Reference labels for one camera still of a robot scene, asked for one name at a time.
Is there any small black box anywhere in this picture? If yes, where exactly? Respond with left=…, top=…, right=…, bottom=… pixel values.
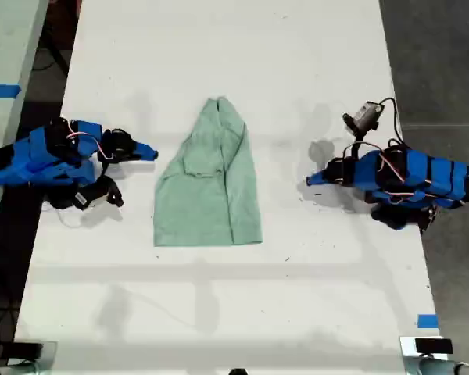
left=414, top=337, right=454, bottom=355
left=12, top=341, right=45, bottom=359

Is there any grey tube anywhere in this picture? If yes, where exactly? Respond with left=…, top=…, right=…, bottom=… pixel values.
left=404, top=355, right=469, bottom=375

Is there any pale green t-shirt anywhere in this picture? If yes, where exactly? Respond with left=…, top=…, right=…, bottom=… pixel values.
left=152, top=96, right=263, bottom=248

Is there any short blue tape strip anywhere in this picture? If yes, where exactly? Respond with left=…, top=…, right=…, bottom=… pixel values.
left=417, top=313, right=440, bottom=330

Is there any grey black camera box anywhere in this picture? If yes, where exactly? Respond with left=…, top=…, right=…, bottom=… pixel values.
left=342, top=100, right=385, bottom=138

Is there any black camera cable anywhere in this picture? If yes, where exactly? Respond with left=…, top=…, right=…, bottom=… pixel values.
left=378, top=97, right=406, bottom=148

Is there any pale side table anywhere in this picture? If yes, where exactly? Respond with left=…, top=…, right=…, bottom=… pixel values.
left=0, top=0, right=50, bottom=251

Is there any black camera box white label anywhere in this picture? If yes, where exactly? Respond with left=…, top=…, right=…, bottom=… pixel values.
left=73, top=180, right=125, bottom=213

